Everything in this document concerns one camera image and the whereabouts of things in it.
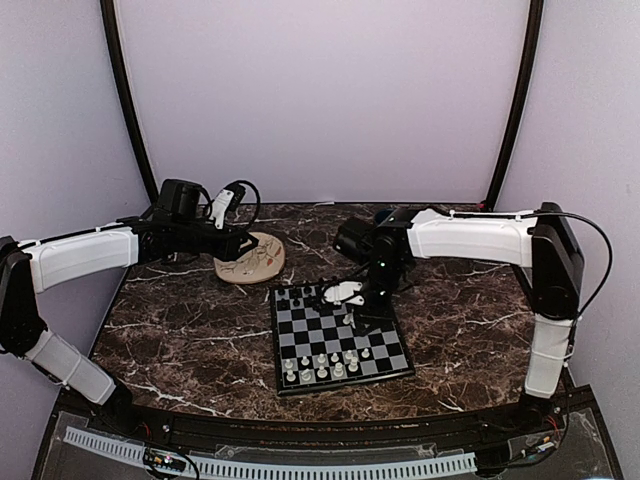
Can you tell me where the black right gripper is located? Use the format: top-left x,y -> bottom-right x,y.
354,259 -> 407,336

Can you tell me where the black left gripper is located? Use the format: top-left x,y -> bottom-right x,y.
173,220 -> 258,262

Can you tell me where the white chess queen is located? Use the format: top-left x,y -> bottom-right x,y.
333,362 -> 344,378

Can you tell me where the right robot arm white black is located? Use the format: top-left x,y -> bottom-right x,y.
334,203 -> 584,434

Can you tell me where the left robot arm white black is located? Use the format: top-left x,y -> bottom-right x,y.
1,217 -> 258,436

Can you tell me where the small green circuit board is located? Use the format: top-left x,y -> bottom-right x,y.
143,449 -> 186,472

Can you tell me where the cream plate with bird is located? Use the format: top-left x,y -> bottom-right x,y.
214,232 -> 286,285

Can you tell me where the black and white chessboard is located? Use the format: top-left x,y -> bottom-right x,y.
269,283 -> 415,396

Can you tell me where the blue enamel mug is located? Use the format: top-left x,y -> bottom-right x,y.
374,209 -> 394,224

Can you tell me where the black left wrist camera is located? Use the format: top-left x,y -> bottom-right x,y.
152,179 -> 203,222

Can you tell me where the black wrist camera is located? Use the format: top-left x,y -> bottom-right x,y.
152,179 -> 203,222
333,217 -> 374,265

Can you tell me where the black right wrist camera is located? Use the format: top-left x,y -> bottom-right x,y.
333,217 -> 374,265

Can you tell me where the white slotted cable duct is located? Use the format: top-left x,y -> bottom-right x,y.
62,427 -> 477,479

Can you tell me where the black front rail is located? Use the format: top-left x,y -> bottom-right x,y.
133,405 -> 521,448

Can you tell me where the black left frame post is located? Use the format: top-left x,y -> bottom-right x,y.
99,0 -> 159,203

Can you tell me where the black frame post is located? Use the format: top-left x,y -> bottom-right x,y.
483,0 -> 544,211
99,0 -> 159,203

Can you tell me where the black right frame post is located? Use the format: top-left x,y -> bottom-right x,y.
483,0 -> 544,211

